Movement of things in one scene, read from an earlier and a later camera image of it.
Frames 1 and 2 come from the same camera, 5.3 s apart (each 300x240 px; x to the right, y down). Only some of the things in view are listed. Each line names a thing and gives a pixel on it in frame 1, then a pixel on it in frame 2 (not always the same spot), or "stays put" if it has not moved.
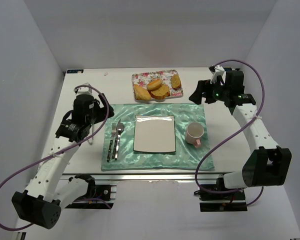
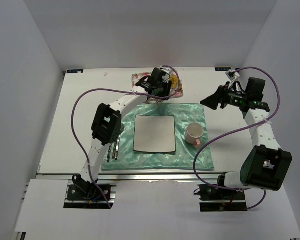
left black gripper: [103, 110] → [161, 92]
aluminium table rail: [144, 177] stays put
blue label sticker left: [75, 71] stays put
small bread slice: [176, 81] stays put
